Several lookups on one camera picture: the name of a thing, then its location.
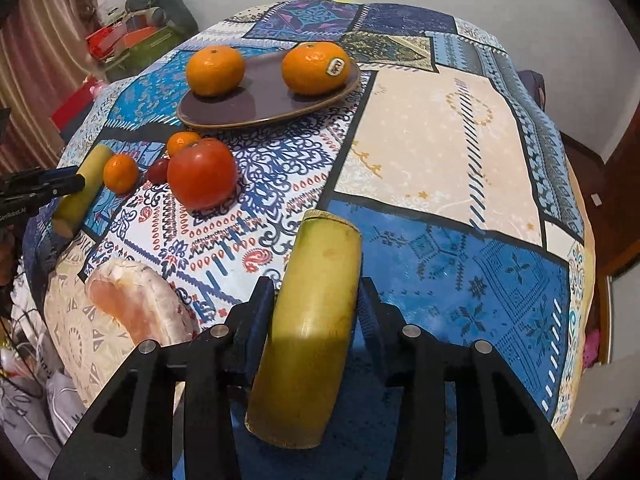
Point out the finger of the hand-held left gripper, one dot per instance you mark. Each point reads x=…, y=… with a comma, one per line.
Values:
x=62, y=181

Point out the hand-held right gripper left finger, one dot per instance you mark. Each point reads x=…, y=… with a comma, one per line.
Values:
x=261, y=310

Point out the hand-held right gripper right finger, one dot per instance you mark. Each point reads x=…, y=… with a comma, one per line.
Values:
x=369, y=310

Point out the thin yellow-green sugarcane piece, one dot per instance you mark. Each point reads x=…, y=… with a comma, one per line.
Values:
x=75, y=207

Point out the thick yellow-green sugarcane piece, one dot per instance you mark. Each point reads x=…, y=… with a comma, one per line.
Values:
x=312, y=305

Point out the small mandarin orange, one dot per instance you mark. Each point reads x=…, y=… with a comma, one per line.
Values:
x=121, y=174
x=180, y=142

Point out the red flat box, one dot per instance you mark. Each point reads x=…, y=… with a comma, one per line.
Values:
x=75, y=105

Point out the small red cherry tomato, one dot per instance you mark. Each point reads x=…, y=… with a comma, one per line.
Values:
x=157, y=172

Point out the peeled pink pomelo piece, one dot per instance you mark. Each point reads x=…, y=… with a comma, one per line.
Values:
x=145, y=300

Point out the brown striped curtain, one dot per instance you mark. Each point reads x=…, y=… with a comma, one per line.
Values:
x=35, y=60

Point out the large red tomato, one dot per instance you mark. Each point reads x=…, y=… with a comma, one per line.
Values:
x=201, y=175

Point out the red plastic toy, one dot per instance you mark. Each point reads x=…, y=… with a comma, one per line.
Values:
x=102, y=41

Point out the green box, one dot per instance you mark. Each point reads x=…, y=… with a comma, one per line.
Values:
x=145, y=50

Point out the plain large orange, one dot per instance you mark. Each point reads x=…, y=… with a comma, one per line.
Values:
x=215, y=71

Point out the blue patchwork printed blanket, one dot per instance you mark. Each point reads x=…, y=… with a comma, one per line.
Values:
x=440, y=135

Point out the grey printed cloth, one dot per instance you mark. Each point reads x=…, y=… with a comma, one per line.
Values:
x=45, y=410

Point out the dark green bag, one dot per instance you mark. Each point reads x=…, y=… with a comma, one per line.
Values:
x=170, y=7

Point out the brown oval plate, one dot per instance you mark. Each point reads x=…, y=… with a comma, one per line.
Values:
x=270, y=102

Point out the large orange with sticker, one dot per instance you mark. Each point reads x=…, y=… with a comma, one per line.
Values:
x=310, y=70

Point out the dark wooden furniture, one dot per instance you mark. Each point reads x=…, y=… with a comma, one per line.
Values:
x=617, y=210

